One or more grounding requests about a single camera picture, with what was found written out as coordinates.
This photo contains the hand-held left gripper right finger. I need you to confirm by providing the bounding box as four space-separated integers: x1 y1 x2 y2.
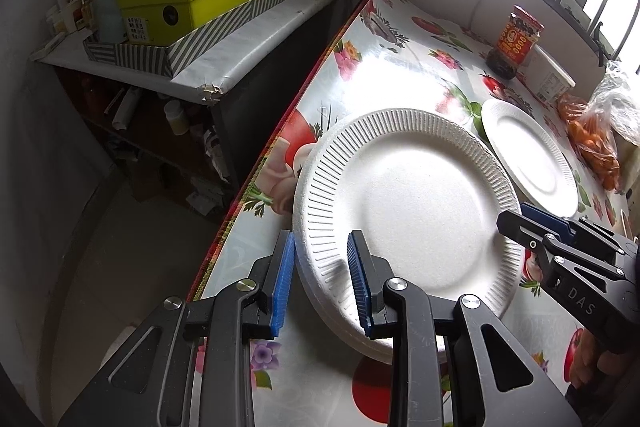
346 230 583 427

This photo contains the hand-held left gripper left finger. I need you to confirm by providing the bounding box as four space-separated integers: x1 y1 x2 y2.
59 231 297 427

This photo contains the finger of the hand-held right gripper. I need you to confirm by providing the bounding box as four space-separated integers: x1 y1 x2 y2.
497 211 557 259
520 203 577 239

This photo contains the small white paper plate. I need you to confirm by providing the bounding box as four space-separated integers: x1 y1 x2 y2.
480 99 581 219

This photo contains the stack of white paper plates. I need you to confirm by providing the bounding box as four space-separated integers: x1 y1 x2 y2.
292 108 526 365

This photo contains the plastic bag of oranges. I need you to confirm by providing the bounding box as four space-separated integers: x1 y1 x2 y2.
557 62 640 192

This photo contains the white plastic tub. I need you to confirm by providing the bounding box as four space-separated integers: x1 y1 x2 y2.
520 44 576 104

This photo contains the red label sauce jar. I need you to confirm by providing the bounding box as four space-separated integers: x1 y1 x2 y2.
486 5 545 80

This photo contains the small white bottle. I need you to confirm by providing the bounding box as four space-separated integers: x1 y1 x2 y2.
164 99 190 135

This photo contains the fruit and flower print tablecloth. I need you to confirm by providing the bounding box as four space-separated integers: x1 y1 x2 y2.
186 0 640 427

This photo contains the striped cardboard box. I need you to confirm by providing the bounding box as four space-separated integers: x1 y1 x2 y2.
82 0 303 78

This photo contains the dark shelf cabinet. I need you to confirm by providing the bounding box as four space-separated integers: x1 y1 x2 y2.
30 0 348 223

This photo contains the pale blue plastic container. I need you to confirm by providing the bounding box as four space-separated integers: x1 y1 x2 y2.
92 0 126 42

